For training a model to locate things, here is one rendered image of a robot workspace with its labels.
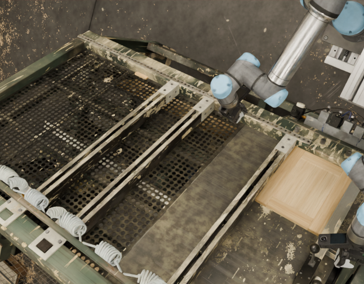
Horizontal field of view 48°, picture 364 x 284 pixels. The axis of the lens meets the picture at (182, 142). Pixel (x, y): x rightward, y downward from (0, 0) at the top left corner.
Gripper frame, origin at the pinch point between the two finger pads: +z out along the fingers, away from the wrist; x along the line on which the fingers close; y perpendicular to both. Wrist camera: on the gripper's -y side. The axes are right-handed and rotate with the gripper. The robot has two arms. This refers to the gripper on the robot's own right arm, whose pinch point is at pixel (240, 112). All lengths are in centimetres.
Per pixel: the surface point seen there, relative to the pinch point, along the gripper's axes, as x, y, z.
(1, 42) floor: -331, 15, 155
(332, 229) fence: 53, 21, 22
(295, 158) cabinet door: 22.8, -1.0, 39.5
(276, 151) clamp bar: 14.7, 1.9, 31.7
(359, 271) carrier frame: 74, 29, 74
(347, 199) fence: 52, 6, 32
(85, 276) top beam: -10, 86, -23
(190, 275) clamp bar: 20, 66, -8
